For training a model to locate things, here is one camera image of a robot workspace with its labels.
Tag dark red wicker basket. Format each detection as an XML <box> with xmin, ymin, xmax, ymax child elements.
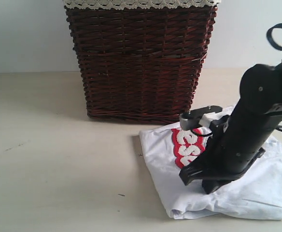
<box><xmin>65</xmin><ymin>6</ymin><xmax>217</xmax><ymax>124</ymax></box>

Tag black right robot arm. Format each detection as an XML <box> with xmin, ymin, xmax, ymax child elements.
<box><xmin>179</xmin><ymin>63</ymin><xmax>282</xmax><ymax>194</ymax></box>

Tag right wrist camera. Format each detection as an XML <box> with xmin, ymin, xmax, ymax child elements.
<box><xmin>179</xmin><ymin>105</ymin><xmax>223</xmax><ymax>131</ymax></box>

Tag white lace fabric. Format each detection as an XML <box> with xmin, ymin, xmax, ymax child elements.
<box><xmin>63</xmin><ymin>0</ymin><xmax>222</xmax><ymax>10</ymax></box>

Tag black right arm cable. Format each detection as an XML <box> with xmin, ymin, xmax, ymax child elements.
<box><xmin>266</xmin><ymin>23</ymin><xmax>282</xmax><ymax>58</ymax></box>

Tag white t-shirt red lettering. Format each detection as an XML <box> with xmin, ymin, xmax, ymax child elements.
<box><xmin>139</xmin><ymin>123</ymin><xmax>282</xmax><ymax>220</ymax></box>

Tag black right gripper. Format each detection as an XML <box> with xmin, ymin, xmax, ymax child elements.
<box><xmin>179</xmin><ymin>113</ymin><xmax>275</xmax><ymax>194</ymax></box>

